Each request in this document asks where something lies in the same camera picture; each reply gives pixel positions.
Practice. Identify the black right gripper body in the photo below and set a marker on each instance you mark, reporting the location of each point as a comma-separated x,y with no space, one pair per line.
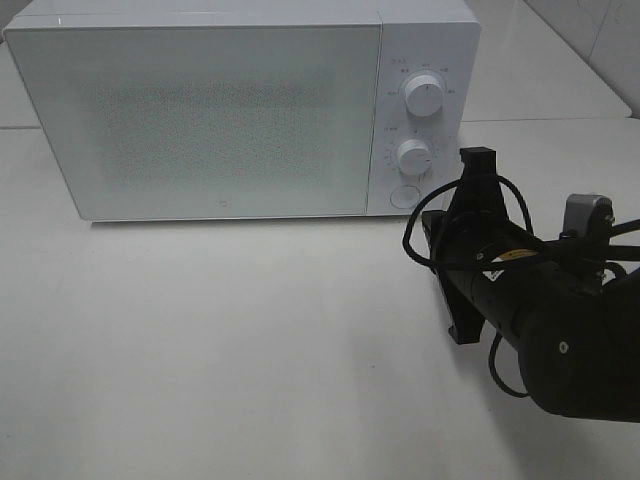
472,231

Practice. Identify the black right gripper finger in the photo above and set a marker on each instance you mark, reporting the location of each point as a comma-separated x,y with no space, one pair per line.
467,321
480,174

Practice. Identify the white timer knob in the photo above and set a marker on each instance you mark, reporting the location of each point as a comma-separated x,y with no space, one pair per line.
414,157

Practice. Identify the round white door button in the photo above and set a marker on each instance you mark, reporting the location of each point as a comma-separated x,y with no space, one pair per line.
405,197

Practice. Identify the white microwave door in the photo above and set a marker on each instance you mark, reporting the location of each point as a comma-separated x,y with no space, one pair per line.
152,124

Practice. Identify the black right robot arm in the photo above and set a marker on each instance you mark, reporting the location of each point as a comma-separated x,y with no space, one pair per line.
576,336

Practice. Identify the upper white power knob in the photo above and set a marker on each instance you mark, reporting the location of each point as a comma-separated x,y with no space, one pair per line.
424,95

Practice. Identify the white microwave oven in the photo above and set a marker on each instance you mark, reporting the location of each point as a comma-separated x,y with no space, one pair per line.
438,37

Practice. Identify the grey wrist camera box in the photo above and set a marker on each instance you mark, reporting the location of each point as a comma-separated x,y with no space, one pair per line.
585,215

